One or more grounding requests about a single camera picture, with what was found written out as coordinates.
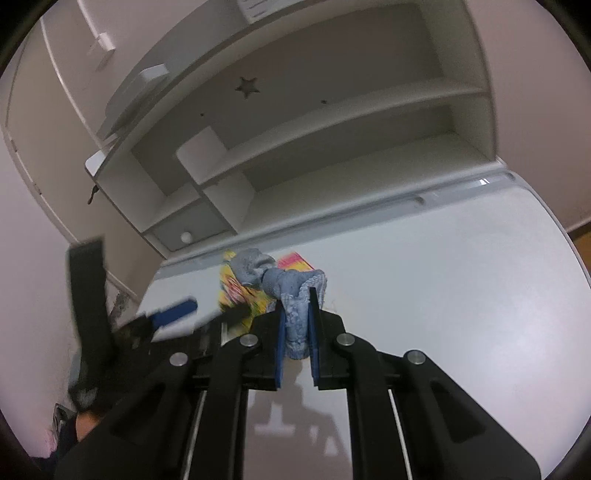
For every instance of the small red pink box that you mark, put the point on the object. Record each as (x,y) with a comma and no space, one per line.
(295,262)

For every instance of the white paper sheet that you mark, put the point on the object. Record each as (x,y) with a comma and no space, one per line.
(258,7)

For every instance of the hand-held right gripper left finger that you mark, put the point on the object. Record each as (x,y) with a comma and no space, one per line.
(281,346)

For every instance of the white door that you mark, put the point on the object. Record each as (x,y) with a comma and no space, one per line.
(51,152)

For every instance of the grey drawer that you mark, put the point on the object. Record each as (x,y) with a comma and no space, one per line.
(184,230)

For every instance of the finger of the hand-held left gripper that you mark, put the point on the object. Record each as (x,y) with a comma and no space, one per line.
(233,316)
(173,313)

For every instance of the white shelf unit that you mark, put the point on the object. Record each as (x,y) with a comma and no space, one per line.
(323,124)

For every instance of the white wall switch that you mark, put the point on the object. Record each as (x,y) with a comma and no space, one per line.
(102,48)

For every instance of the white round drawer knob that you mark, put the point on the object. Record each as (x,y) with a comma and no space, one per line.
(186,237)

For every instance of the white flat box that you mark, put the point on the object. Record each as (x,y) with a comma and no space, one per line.
(138,92)

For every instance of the yellow cardboard box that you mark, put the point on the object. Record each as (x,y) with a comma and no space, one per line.
(235,288)

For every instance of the person's left forearm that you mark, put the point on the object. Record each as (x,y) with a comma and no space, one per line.
(87,423)

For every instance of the grey sock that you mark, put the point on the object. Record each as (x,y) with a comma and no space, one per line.
(295,295)

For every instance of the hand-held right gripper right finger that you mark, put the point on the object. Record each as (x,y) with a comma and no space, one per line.
(314,341)

